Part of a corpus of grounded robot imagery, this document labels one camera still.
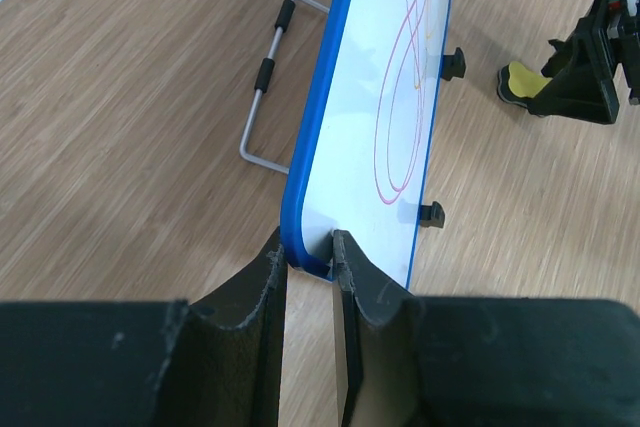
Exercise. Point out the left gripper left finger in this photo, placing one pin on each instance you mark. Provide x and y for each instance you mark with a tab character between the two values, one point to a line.
214	362

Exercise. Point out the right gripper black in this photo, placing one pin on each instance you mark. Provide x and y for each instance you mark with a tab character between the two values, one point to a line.
582	68

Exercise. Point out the yellow black whiteboard eraser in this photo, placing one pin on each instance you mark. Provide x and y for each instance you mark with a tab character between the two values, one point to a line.
517	85

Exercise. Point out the blue framed whiteboard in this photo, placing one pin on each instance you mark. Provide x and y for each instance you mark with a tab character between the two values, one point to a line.
361	156

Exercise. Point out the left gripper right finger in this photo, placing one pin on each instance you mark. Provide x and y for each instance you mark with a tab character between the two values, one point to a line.
408	360

